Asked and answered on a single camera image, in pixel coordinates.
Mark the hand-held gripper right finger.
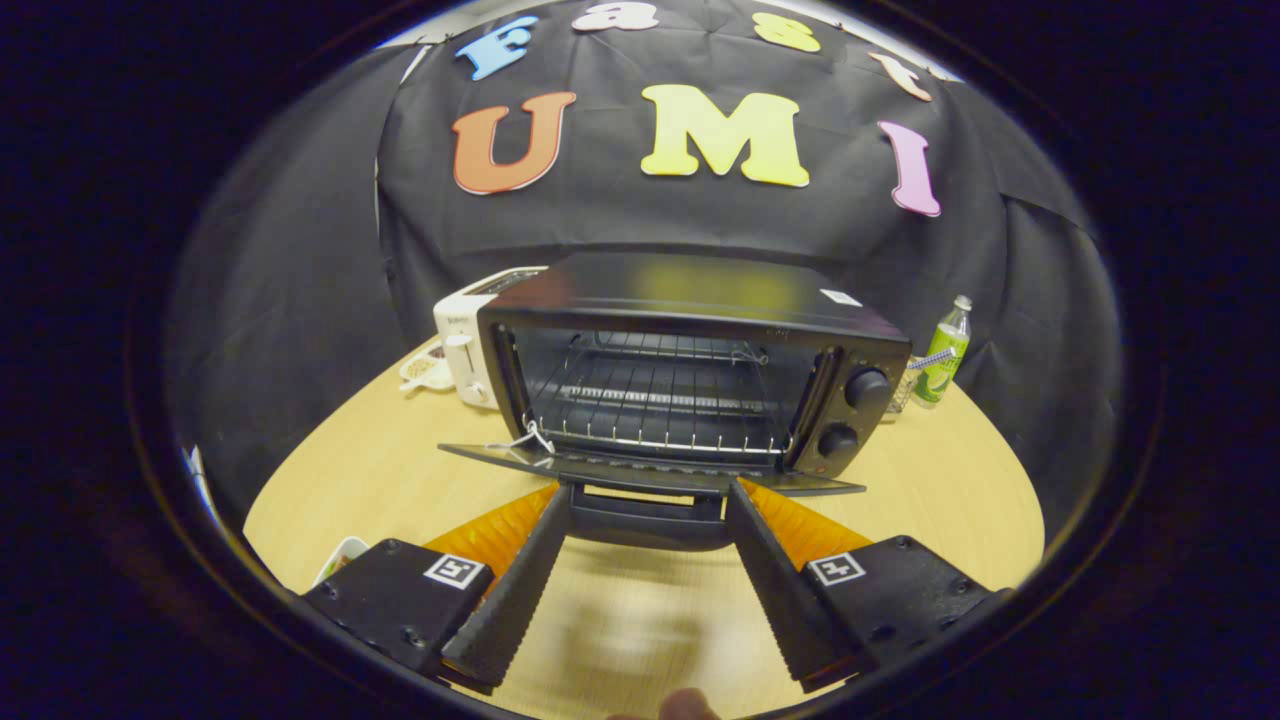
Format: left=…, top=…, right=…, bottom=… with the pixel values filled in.
left=727, top=478, right=1011, bottom=694

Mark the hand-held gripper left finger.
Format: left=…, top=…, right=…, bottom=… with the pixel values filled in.
left=302, top=483, right=573, bottom=696

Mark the black toaster oven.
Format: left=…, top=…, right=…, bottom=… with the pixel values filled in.
left=437, top=250, right=913, bottom=551

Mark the white pop-up toaster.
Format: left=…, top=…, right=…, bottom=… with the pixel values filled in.
left=433, top=266, right=549, bottom=409

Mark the white tray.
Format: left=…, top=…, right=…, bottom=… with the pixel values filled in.
left=315, top=537, right=371, bottom=586

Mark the clear patterned glass cup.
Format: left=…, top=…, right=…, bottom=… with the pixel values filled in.
left=885, top=360, right=926, bottom=413

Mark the small white dish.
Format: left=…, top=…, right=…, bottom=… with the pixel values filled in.
left=398, top=345, right=456, bottom=393

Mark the green label plastic bottle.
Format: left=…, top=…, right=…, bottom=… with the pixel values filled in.
left=912, top=295, right=973, bottom=409

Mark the white string tag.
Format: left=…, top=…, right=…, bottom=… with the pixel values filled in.
left=487, top=420, right=556, bottom=466

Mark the metal wire oven rack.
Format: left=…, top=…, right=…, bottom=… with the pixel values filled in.
left=535, top=330, right=796, bottom=456

